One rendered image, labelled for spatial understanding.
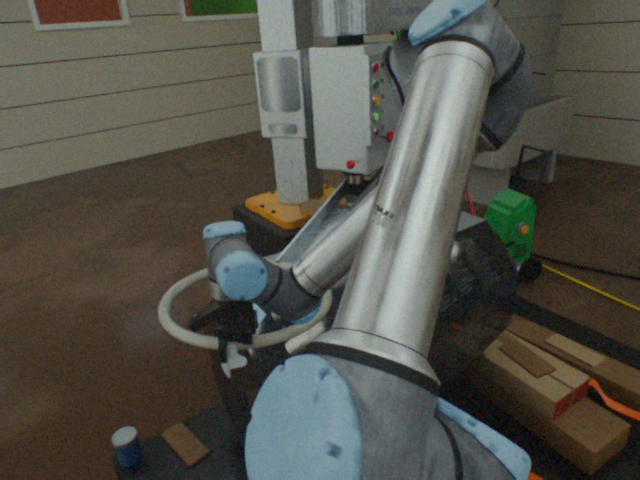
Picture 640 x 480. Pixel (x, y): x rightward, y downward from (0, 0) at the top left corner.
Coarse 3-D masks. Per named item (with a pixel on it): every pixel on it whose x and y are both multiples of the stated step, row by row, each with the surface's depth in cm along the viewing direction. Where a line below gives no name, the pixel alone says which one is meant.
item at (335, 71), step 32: (320, 64) 152; (352, 64) 146; (384, 64) 154; (320, 96) 157; (352, 96) 150; (384, 96) 158; (320, 128) 162; (352, 128) 155; (384, 128) 162; (320, 160) 167; (384, 160) 167
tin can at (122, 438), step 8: (120, 432) 194; (128, 432) 194; (136, 432) 194; (112, 440) 190; (120, 440) 190; (128, 440) 190; (136, 440) 193; (120, 448) 189; (128, 448) 190; (136, 448) 193; (120, 456) 191; (128, 456) 191; (136, 456) 194; (128, 464) 193
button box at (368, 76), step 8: (368, 56) 141; (376, 56) 145; (368, 64) 142; (368, 72) 143; (368, 80) 144; (368, 88) 145; (368, 96) 146; (368, 104) 147; (368, 112) 148; (368, 120) 149; (368, 128) 150; (368, 136) 151; (368, 144) 153
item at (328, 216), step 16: (336, 192) 174; (368, 192) 171; (320, 208) 167; (336, 208) 173; (352, 208) 163; (320, 224) 167; (336, 224) 165; (304, 240) 161; (320, 240) 160; (288, 256) 155
